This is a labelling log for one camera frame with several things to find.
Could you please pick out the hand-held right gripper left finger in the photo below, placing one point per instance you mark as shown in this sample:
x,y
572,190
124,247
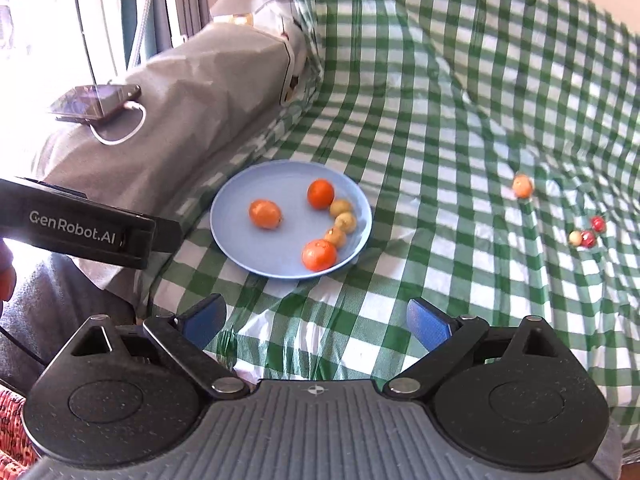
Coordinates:
x,y
202,317

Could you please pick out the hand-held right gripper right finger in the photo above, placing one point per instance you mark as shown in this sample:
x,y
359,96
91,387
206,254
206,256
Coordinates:
x,y
429,321

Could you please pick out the blue plate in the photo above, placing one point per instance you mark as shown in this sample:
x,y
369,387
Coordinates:
x,y
280,240

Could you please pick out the pale oblong orange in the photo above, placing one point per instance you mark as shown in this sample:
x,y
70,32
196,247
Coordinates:
x,y
265,214

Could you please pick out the small yellow-green fruit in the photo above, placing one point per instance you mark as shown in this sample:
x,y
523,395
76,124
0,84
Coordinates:
x,y
341,207
335,237
576,238
345,221

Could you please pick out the person's left hand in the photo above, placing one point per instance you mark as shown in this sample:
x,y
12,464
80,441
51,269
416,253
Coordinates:
x,y
6,277

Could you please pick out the grey trousers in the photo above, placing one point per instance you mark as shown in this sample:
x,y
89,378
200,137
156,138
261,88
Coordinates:
x,y
55,310

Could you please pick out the black smartphone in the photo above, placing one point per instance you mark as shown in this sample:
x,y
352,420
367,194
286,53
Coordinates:
x,y
92,102

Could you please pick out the grey printed cover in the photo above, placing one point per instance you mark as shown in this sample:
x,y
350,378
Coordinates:
x,y
200,100

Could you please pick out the red cherry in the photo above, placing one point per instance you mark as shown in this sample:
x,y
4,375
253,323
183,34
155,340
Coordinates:
x,y
598,224
588,240

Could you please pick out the red patterned cloth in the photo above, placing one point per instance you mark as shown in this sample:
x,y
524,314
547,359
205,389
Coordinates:
x,y
15,425

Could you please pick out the perforated white pole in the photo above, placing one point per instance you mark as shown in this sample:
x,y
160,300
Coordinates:
x,y
142,15

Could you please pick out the teal curtain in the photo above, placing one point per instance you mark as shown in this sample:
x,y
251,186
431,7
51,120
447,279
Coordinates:
x,y
160,10

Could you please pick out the green checkered cloth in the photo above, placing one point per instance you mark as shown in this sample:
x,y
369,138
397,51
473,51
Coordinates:
x,y
475,85

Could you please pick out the white window frame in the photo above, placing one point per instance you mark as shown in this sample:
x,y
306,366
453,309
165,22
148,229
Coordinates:
x,y
187,0

